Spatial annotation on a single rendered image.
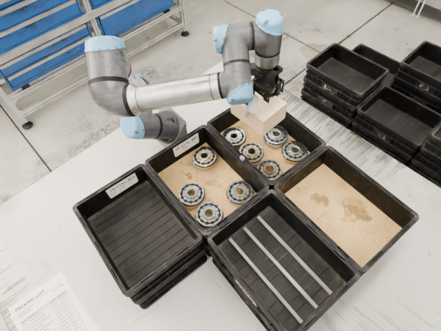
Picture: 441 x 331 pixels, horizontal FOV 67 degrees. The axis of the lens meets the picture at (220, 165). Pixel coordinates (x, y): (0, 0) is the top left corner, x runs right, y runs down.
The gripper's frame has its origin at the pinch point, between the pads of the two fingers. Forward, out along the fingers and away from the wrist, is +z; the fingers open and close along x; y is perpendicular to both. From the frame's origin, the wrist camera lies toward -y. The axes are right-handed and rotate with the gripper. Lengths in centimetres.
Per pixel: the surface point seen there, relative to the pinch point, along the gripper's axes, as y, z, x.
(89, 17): -183, 52, 17
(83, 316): 1, 40, -90
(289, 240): 36.1, 26.8, -20.4
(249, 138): -5.9, 26.8, 2.7
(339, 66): -24, 61, 108
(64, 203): -45, 40, -72
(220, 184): 2.0, 26.8, -22.2
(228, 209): 12.0, 26.7, -27.2
